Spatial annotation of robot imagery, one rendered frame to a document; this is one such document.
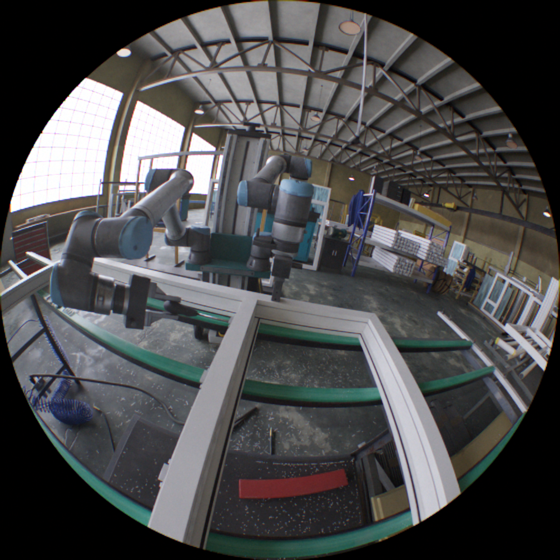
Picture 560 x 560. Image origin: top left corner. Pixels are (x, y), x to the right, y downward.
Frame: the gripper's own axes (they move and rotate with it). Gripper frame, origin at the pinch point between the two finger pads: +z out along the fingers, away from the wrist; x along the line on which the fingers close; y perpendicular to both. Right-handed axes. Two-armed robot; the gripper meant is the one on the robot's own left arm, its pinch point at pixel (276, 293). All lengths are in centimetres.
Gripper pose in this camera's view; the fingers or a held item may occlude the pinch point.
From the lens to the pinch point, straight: 58.2
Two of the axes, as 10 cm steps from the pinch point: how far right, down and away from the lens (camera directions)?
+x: 0.6, -3.8, 9.2
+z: -1.8, 9.0, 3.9
